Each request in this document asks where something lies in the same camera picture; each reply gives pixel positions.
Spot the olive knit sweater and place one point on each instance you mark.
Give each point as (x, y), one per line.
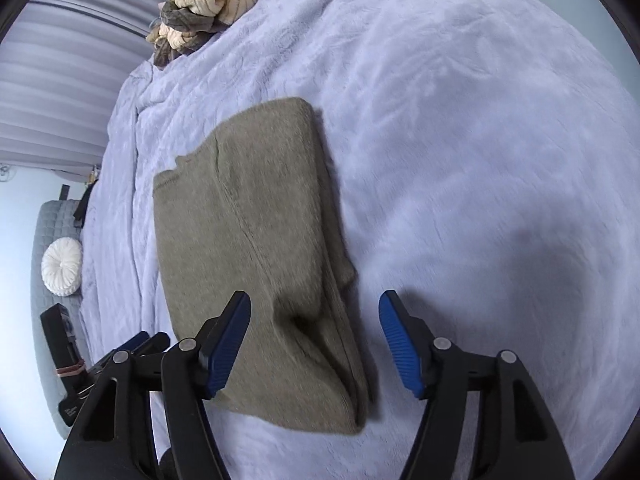
(250, 235)

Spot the white window curtain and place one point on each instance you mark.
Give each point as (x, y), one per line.
(65, 85)

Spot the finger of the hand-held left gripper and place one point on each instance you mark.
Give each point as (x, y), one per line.
(132, 342)
(157, 344)

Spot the round white pleated pillow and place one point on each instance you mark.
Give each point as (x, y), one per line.
(62, 267)

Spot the grey quilted sofa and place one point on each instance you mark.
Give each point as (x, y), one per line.
(42, 225)

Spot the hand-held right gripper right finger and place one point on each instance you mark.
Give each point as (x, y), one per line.
(402, 345)

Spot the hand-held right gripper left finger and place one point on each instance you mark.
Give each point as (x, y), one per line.
(227, 350)

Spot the lavender plush blanket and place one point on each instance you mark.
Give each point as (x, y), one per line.
(475, 160)

